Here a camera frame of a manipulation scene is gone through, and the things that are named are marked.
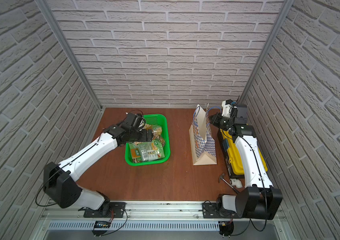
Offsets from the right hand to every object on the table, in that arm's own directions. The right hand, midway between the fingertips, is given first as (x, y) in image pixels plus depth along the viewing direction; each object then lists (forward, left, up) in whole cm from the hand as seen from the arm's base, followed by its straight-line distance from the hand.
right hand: (212, 116), depth 77 cm
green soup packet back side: (-6, +35, -23) cm, 42 cm away
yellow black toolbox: (-17, -10, -14) cm, 24 cm away
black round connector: (-47, -2, -29) cm, 55 cm away
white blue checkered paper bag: (-13, +7, -4) cm, 16 cm away
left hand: (0, +38, -10) cm, 39 cm away
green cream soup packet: (-6, +44, -20) cm, 48 cm away
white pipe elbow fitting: (-27, -13, -26) cm, 40 cm away
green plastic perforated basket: (+17, +31, -23) cm, 43 cm away
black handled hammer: (-23, -6, -28) cm, 37 cm away
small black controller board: (-41, +59, -30) cm, 78 cm away
